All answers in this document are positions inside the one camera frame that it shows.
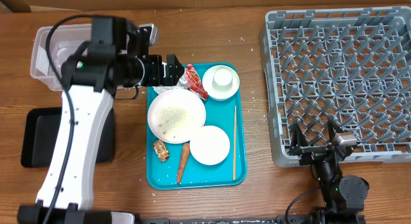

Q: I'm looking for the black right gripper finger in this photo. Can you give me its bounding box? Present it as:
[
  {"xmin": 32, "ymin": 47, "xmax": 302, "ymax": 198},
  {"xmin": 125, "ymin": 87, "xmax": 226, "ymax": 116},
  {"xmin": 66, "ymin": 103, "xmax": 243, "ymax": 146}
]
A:
[
  {"xmin": 327, "ymin": 119, "xmax": 344, "ymax": 145},
  {"xmin": 290, "ymin": 122, "xmax": 310, "ymax": 148}
]

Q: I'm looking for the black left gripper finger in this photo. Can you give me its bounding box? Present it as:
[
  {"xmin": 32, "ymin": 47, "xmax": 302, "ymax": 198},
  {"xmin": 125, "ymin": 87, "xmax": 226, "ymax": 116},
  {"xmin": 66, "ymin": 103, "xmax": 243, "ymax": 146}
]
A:
[
  {"xmin": 165, "ymin": 75, "xmax": 181, "ymax": 87},
  {"xmin": 165, "ymin": 54, "xmax": 184, "ymax": 73}
]

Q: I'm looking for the red snack wrapper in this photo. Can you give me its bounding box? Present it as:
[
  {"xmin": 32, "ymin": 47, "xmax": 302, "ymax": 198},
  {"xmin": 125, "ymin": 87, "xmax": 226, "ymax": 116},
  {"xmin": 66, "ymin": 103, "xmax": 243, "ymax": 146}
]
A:
[{"xmin": 179, "ymin": 64, "xmax": 208, "ymax": 101}]

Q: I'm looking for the large white plate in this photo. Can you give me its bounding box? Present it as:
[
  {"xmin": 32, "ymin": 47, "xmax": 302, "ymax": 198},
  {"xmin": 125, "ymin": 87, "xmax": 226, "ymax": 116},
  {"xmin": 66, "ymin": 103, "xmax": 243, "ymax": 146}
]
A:
[{"xmin": 147, "ymin": 89, "xmax": 206, "ymax": 144}]

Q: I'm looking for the pile of rice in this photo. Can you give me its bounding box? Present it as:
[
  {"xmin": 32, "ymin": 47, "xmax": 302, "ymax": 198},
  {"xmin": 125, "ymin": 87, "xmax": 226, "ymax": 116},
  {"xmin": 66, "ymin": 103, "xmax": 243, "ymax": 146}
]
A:
[{"xmin": 158, "ymin": 107, "xmax": 188, "ymax": 135}]

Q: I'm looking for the orange carrot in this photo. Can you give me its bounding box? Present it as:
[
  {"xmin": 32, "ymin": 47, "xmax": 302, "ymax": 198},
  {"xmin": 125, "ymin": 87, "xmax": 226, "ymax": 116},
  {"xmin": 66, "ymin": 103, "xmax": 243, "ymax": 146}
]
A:
[{"xmin": 177, "ymin": 142, "xmax": 191, "ymax": 185}]

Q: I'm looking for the brown walnut food scrap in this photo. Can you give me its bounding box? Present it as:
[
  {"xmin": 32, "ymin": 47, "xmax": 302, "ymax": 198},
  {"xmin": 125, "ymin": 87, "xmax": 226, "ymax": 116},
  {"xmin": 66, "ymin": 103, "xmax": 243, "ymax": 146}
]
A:
[{"xmin": 153, "ymin": 139, "xmax": 170, "ymax": 162}]

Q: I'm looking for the white napkin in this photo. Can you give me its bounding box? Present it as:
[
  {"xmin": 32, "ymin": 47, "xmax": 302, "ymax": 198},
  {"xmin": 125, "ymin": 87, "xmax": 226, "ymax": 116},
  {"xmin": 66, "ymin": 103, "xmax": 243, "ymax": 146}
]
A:
[{"xmin": 152, "ymin": 86, "xmax": 177, "ymax": 94}]

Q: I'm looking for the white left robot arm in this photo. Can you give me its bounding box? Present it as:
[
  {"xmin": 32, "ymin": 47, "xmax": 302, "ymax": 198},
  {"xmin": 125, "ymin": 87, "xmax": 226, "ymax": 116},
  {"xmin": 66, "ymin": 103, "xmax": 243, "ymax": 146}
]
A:
[{"xmin": 17, "ymin": 15, "xmax": 184, "ymax": 223}]

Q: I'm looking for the grey dishwasher rack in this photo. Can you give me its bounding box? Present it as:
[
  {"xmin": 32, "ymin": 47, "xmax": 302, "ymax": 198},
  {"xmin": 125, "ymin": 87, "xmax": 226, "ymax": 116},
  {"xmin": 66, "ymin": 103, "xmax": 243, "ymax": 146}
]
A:
[{"xmin": 259, "ymin": 6, "xmax": 410, "ymax": 168}]

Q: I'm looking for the white upturned cup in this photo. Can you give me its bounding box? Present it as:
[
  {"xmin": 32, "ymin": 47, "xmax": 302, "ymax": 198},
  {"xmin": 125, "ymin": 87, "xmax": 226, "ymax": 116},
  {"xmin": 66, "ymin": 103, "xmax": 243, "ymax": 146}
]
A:
[{"xmin": 213, "ymin": 68, "xmax": 232, "ymax": 88}]

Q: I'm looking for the pale green saucer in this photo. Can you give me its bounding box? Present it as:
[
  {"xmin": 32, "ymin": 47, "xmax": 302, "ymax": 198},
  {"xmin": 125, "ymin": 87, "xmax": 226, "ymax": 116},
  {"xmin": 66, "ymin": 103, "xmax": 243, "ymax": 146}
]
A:
[{"xmin": 202, "ymin": 65, "xmax": 240, "ymax": 101}]

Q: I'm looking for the teal serving tray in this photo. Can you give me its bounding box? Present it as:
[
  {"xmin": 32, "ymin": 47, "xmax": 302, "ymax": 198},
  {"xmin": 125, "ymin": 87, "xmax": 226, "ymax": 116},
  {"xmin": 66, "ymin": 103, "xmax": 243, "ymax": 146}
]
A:
[{"xmin": 146, "ymin": 62, "xmax": 248, "ymax": 190}]

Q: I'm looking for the wooden chopstick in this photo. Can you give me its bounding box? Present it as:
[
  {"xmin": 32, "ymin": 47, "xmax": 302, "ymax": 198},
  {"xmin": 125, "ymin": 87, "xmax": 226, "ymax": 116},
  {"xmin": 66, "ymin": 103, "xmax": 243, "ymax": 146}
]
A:
[{"xmin": 232, "ymin": 106, "xmax": 237, "ymax": 181}]

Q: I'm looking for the small white plate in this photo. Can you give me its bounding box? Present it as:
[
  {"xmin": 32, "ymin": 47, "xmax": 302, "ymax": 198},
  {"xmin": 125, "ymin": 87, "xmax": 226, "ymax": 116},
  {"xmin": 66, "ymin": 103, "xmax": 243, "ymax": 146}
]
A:
[{"xmin": 189, "ymin": 126, "xmax": 231, "ymax": 166}]

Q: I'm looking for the clear plastic bin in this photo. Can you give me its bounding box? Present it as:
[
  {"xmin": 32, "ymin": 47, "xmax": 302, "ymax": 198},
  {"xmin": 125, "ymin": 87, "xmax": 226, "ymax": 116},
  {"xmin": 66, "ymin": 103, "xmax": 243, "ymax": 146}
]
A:
[{"xmin": 30, "ymin": 23, "xmax": 148, "ymax": 92}]

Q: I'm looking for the black tray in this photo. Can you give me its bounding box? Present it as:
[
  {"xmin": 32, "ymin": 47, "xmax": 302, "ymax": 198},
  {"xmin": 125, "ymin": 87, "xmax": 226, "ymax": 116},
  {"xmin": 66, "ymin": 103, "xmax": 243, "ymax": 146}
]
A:
[{"xmin": 21, "ymin": 107, "xmax": 115, "ymax": 168}]

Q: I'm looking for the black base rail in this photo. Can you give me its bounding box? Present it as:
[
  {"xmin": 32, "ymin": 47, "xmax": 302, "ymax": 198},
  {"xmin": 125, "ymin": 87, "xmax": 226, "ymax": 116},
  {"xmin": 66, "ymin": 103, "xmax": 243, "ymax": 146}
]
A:
[{"xmin": 137, "ymin": 215, "xmax": 366, "ymax": 224}]

